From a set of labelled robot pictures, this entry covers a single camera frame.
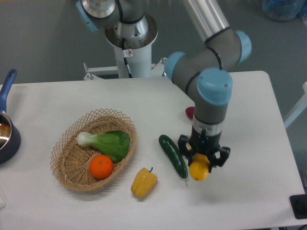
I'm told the yellow bell pepper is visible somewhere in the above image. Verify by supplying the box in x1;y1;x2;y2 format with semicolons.
130;167;158;198

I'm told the orange fruit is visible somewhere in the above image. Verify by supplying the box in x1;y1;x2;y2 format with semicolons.
89;155;114;179

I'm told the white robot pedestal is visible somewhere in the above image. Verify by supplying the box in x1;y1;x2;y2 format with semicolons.
83;13;167;80

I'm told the black cable on pedestal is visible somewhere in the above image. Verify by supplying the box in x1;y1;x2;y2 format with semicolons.
121;37;133;79

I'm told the woven wicker basket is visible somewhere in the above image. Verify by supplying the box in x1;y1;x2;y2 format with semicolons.
50;109;137;191

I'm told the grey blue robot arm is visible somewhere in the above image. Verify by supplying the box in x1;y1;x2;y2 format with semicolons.
76;0;251;175

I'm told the yellow mango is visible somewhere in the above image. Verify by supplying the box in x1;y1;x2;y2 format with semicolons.
189;153;210;181

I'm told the green cucumber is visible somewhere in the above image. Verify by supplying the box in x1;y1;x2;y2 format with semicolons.
158;134;188;186

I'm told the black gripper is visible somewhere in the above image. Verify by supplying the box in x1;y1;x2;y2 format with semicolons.
177;128;231;173

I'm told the green bok choy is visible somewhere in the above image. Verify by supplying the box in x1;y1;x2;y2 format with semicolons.
76;130;130;161

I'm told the black device at edge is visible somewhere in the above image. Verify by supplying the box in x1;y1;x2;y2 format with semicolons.
289;194;307;219

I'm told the blue saucepan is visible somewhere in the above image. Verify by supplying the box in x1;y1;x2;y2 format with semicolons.
0;69;21;164

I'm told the white frame at right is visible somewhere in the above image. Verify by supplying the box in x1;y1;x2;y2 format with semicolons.
283;82;307;128

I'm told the red fruit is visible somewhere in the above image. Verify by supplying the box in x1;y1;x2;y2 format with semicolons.
185;106;195;120

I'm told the clear jar with blue items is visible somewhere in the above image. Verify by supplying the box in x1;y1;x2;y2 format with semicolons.
262;0;305;22

